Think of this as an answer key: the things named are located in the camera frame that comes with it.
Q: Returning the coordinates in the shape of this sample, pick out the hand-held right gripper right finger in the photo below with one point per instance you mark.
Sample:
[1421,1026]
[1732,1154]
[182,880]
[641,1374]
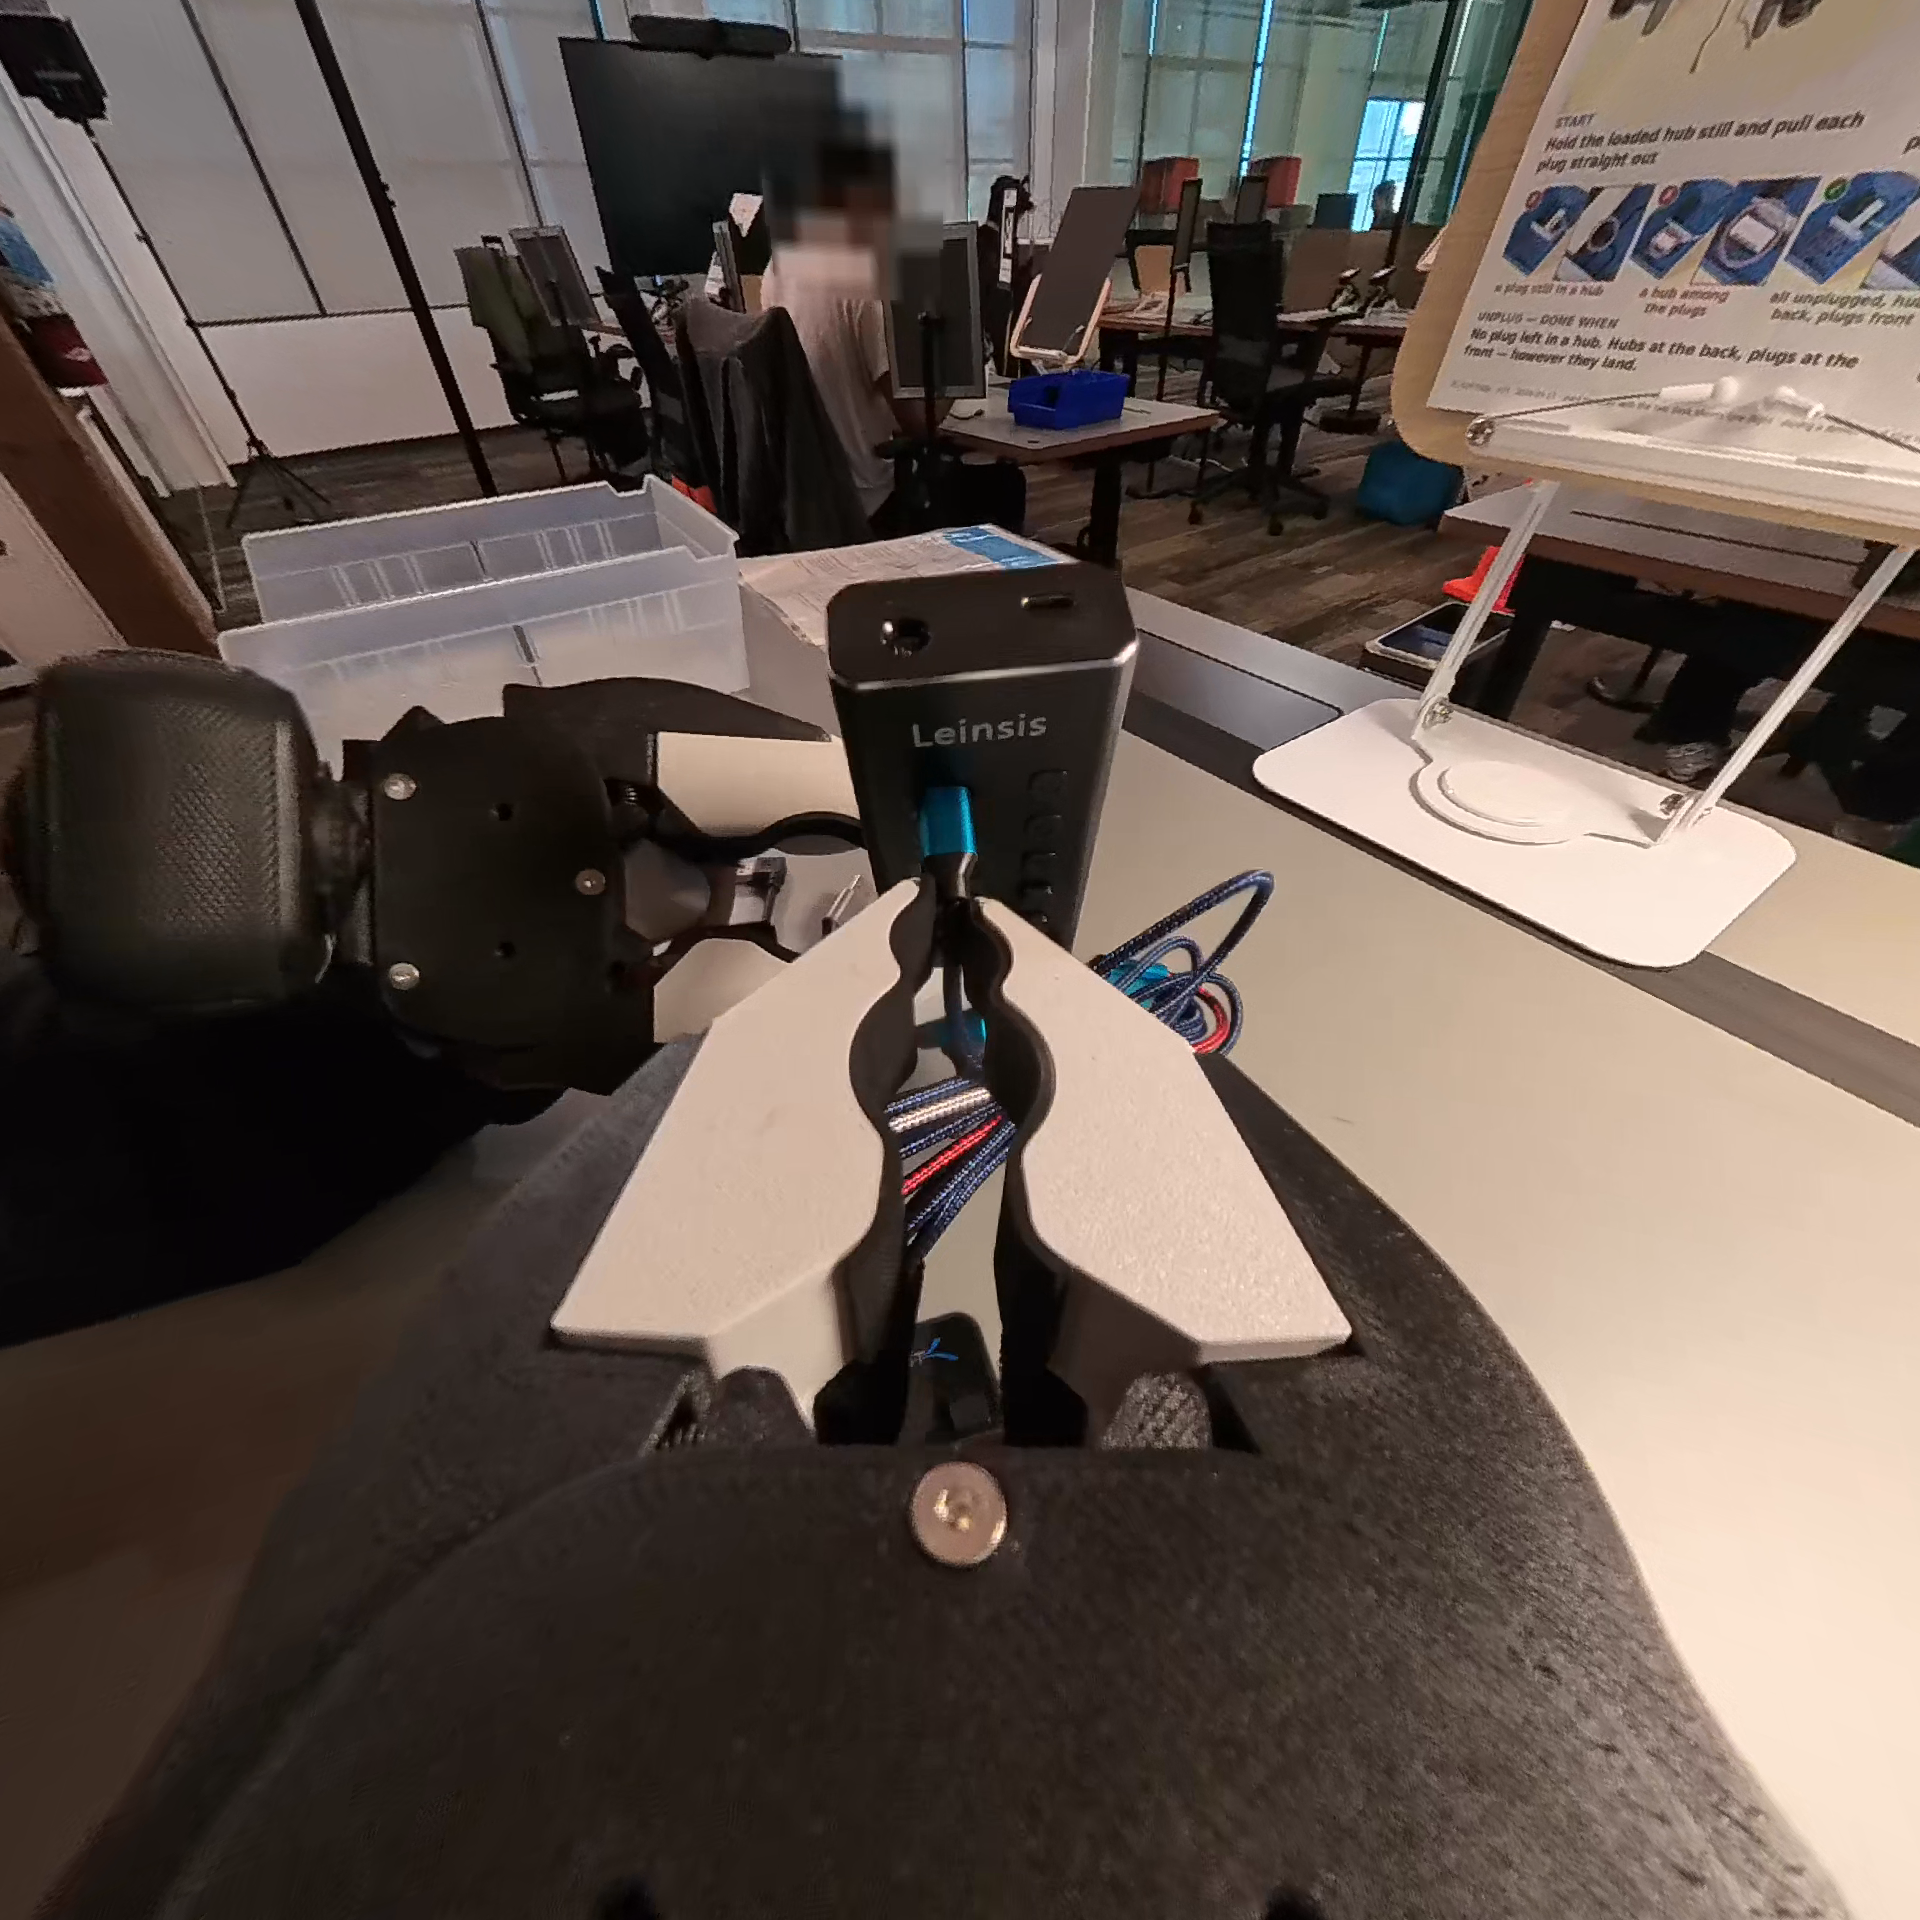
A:
[1155,1199]

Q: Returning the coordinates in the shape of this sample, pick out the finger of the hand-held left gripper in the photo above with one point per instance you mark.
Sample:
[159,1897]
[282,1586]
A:
[685,898]
[674,714]

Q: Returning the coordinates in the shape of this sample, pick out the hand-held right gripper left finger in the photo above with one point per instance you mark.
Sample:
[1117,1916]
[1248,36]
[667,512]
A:
[736,1188]

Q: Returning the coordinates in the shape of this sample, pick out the dark grey usb hub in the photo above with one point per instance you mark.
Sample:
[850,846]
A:
[973,675]

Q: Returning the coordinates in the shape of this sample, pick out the printed paper sheet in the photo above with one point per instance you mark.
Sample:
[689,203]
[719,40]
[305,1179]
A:
[788,600]

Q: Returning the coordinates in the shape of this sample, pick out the clear plastic bin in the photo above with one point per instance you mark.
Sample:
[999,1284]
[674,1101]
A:
[452,524]
[452,662]

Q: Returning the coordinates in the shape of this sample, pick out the dark jacket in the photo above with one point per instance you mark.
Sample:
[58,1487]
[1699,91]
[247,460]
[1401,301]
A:
[764,435]

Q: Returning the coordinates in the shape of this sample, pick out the grey office chair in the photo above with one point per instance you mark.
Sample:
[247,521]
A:
[560,377]

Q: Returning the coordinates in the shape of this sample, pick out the white document stand wooden board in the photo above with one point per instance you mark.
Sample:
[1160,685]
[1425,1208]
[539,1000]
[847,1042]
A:
[1351,795]

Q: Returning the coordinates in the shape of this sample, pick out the small blue bin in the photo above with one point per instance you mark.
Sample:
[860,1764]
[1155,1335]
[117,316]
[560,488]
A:
[1068,404]

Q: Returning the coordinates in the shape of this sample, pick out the black tripod stand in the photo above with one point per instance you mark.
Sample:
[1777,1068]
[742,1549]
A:
[401,251]

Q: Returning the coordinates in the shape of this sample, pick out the wooden office desk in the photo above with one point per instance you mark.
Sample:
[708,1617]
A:
[1142,420]

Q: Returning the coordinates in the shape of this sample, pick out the black tv monitor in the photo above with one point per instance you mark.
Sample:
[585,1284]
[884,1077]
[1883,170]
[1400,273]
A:
[660,152]

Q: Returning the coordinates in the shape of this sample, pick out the tablet with stand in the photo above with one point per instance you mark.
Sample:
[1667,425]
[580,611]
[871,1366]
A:
[1081,257]

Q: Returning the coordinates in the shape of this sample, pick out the smartphone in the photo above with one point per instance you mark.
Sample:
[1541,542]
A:
[1425,638]

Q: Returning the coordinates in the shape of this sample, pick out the black office chair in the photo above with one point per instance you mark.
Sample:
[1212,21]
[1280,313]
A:
[1253,353]

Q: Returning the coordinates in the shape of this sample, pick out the teal bag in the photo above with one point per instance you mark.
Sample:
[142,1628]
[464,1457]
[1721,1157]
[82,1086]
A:
[1413,488]

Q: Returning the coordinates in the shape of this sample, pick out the printed instruction sheet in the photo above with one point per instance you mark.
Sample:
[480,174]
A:
[1697,165]

